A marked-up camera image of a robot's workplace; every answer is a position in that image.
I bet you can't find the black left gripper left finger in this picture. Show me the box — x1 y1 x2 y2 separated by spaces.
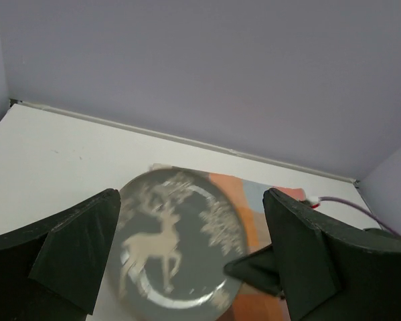
0 189 121 320

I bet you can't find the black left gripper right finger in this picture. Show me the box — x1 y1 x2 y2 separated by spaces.
263 189 401 320

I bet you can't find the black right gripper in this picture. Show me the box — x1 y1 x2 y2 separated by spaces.
364 227 396 237

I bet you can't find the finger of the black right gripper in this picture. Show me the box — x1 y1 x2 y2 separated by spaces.
223 244 284 296

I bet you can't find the grey reindeer plate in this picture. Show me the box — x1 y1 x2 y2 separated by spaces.
106 168 248 320

